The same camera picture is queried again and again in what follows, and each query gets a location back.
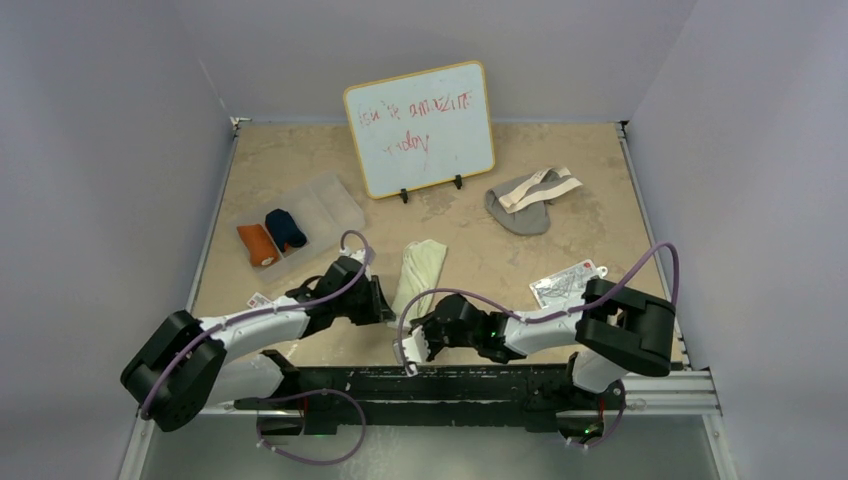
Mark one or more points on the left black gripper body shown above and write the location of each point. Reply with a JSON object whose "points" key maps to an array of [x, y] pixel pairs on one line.
{"points": [[361, 307]]}

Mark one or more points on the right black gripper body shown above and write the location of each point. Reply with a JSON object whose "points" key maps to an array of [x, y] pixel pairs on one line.
{"points": [[438, 337]]}

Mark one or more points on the pale yellow underwear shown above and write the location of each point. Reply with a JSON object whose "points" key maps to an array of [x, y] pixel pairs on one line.
{"points": [[421, 267]]}

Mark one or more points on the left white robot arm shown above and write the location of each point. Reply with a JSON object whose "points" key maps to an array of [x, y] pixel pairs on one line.
{"points": [[173, 375]]}

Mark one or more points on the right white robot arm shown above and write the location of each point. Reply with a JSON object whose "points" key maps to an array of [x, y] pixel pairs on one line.
{"points": [[622, 330]]}

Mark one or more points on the navy rolled underwear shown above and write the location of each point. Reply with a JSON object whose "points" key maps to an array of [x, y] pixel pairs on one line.
{"points": [[284, 231]]}

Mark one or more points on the orange rolled underwear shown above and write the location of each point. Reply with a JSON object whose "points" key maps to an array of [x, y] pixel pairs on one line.
{"points": [[262, 251]]}

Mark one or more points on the grey underwear with beige band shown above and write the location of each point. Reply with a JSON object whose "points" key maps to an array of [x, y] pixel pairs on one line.
{"points": [[520, 205]]}

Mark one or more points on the clear plastic divided tray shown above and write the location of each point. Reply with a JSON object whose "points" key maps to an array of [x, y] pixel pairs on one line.
{"points": [[322, 208]]}

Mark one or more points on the small red white tag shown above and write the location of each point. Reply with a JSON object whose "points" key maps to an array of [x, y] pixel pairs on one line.
{"points": [[259, 301]]}

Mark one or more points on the clear plastic packaging bag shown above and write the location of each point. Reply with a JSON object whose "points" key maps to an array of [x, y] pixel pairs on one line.
{"points": [[566, 285]]}

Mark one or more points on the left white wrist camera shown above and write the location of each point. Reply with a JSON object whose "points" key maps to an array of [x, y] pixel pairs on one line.
{"points": [[364, 255]]}

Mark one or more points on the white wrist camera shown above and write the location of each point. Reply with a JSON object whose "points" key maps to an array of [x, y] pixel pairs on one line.
{"points": [[411, 351], [364, 255]]}

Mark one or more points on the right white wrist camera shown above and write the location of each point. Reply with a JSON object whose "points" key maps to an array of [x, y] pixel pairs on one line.
{"points": [[411, 351]]}

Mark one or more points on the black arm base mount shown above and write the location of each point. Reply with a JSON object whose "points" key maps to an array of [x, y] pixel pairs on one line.
{"points": [[538, 398]]}

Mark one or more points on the whiteboard with yellow frame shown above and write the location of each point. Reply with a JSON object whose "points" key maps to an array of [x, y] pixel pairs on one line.
{"points": [[421, 129]]}

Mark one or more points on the aluminium frame rail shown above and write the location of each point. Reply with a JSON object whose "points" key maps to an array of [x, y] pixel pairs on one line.
{"points": [[668, 428]]}

